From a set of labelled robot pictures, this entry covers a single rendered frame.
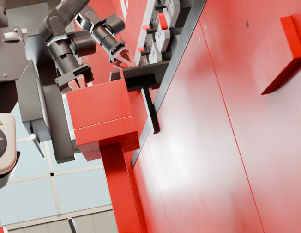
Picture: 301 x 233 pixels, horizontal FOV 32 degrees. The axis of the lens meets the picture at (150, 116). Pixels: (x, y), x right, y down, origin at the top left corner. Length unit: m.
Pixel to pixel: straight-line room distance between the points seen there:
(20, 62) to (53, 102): 1.89
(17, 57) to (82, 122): 0.27
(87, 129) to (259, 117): 0.53
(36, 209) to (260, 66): 4.38
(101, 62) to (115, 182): 1.55
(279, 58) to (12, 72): 0.83
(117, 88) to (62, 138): 1.92
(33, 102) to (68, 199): 2.39
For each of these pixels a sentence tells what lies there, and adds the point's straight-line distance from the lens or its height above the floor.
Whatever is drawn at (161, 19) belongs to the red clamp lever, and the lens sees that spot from 1.85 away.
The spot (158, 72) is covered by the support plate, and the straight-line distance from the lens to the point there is 1.92.
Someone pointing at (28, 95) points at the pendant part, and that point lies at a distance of 2.95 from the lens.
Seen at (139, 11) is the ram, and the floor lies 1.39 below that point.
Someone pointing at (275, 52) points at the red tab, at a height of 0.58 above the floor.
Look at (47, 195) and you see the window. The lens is 5.18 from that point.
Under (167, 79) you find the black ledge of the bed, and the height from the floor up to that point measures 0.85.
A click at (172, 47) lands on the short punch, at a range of 2.01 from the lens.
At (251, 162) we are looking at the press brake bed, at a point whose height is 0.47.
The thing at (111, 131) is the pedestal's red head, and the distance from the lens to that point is 1.35.
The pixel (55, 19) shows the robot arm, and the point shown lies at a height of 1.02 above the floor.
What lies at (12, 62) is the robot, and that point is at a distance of 1.48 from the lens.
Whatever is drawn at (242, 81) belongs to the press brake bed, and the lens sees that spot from 1.04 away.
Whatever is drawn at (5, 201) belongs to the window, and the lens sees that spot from 5.13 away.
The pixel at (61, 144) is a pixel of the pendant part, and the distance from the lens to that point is 3.27.
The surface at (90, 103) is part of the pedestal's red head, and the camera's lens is 1.38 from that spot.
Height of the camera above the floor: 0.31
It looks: 16 degrees up
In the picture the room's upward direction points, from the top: 15 degrees counter-clockwise
